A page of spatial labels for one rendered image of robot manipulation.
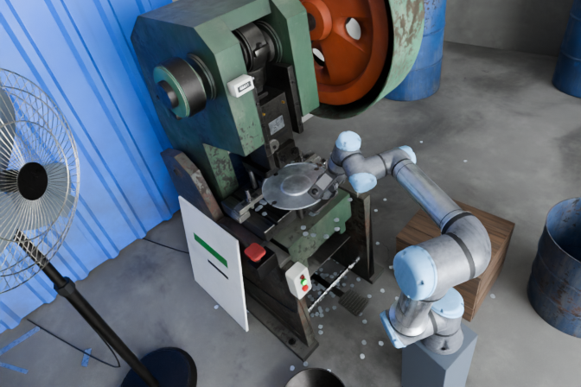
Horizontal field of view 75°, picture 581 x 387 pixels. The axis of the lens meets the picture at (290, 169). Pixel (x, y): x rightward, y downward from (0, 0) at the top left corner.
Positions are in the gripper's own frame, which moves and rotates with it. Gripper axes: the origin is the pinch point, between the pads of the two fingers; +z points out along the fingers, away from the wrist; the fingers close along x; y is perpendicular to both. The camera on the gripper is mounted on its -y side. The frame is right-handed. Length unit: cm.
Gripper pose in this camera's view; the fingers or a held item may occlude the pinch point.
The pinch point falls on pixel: (322, 197)
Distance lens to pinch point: 149.3
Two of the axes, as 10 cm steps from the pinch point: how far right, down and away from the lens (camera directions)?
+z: -1.5, 5.6, 8.1
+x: -7.3, -6.2, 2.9
